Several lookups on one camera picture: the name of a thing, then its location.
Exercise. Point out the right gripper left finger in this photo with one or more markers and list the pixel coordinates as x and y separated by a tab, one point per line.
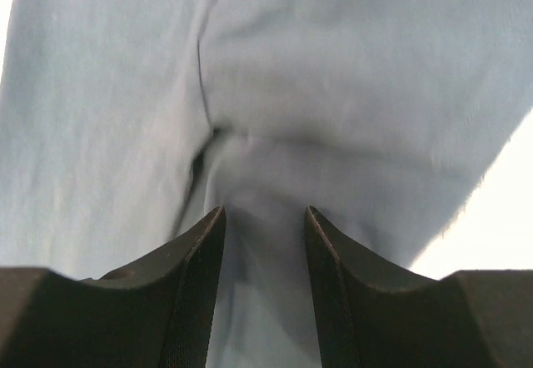
156	311

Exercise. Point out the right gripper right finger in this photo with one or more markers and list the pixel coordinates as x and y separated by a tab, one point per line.
371	312

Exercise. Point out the dark blue t-shirt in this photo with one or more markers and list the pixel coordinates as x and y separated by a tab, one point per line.
125	120

